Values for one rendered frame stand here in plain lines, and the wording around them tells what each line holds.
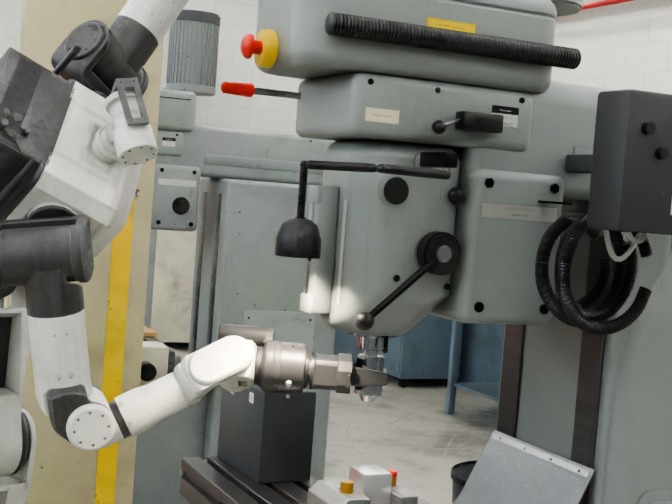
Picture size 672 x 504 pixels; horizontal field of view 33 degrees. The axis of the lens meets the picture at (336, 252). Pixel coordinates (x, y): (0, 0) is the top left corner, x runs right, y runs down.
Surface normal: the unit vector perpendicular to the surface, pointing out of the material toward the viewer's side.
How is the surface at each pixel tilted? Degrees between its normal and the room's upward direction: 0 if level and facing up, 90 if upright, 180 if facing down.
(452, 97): 90
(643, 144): 90
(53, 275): 99
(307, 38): 90
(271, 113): 90
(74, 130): 58
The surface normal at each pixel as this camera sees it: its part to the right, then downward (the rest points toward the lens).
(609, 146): -0.91, -0.05
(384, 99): 0.42, 0.08
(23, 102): 0.63, -0.45
